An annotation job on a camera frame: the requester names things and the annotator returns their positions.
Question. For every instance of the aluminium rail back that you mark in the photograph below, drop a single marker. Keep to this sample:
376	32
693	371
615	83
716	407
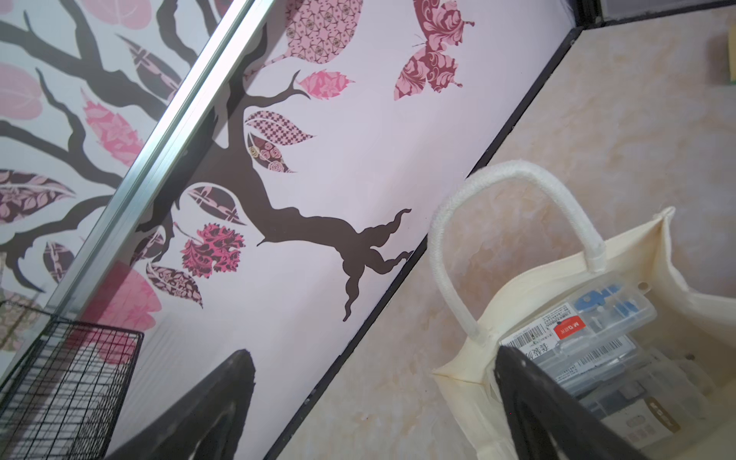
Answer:
84	150

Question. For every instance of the compass case red blue front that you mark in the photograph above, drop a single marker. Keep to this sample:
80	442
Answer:
604	309

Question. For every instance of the yellow green sponge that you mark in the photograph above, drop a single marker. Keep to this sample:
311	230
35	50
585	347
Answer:
732	56

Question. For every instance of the black wire basket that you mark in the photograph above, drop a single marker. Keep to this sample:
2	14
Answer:
63	398

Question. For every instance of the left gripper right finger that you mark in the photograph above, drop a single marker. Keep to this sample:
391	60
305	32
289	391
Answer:
545	421

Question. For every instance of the cream canvas tote bag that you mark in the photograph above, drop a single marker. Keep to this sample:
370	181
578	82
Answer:
694	330

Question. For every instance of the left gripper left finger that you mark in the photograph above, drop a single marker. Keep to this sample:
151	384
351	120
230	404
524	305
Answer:
206	423

